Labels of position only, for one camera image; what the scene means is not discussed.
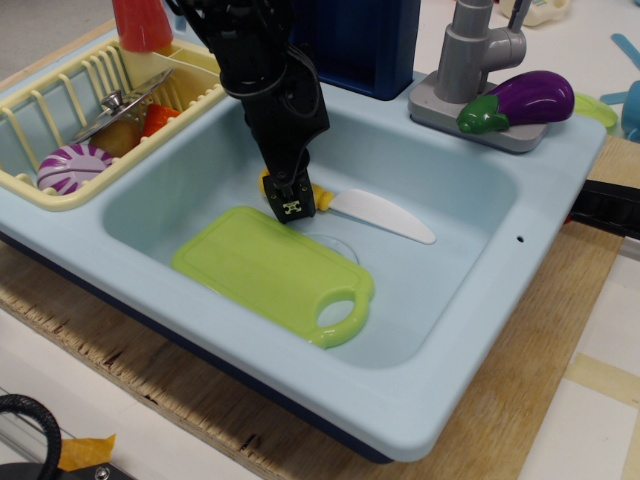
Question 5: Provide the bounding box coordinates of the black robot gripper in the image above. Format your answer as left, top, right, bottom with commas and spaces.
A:
242, 44, 330, 224

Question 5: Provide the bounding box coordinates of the yellow handled white toy knife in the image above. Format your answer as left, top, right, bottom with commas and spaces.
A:
258, 168, 436, 245

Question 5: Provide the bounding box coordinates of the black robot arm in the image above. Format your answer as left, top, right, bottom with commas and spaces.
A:
168, 1, 330, 223

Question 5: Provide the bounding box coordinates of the green plastic cutting board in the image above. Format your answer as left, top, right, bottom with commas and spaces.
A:
171, 206, 375, 349

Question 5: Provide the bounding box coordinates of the wooden base board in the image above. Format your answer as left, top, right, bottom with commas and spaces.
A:
0, 134, 640, 480

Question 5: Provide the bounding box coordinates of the orange toy carrot piece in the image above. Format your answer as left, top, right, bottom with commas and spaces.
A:
142, 103, 180, 137

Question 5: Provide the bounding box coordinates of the dark blue plastic box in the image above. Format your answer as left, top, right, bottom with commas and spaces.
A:
291, 0, 421, 101

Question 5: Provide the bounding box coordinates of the yellow toy potato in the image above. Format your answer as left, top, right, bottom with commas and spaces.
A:
89, 120, 141, 157

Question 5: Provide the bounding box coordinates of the metal pot lid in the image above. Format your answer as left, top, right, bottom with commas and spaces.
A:
71, 68, 174, 143

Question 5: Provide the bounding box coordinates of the blue plate holder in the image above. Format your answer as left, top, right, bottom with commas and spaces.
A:
172, 14, 195, 39

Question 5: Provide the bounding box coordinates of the grey toy faucet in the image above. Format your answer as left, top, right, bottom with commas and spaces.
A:
408, 0, 547, 154

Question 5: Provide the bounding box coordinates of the red plastic cup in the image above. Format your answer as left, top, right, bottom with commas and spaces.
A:
112, 0, 173, 53

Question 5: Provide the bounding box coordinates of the purple white toy onion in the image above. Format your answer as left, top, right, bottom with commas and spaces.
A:
36, 144, 114, 195

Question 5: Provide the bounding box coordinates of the purple toy eggplant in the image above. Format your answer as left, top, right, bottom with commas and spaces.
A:
456, 70, 575, 134

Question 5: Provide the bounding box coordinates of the cream yellow dish rack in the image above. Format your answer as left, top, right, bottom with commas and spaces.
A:
1, 37, 225, 211

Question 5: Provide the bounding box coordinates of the lime green plastic plate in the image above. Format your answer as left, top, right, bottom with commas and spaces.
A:
574, 93, 618, 130

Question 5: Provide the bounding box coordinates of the cream white toy object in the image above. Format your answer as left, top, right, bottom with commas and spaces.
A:
498, 0, 571, 32

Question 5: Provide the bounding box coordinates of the black clamp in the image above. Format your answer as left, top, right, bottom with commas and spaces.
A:
567, 180, 639, 239

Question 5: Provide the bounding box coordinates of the yellow tape piece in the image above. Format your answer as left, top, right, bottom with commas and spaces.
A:
57, 434, 116, 472

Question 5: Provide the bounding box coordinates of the blue plastic utensil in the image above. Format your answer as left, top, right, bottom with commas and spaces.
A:
600, 33, 639, 143

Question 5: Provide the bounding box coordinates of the black cable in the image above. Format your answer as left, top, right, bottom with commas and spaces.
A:
0, 393, 64, 474

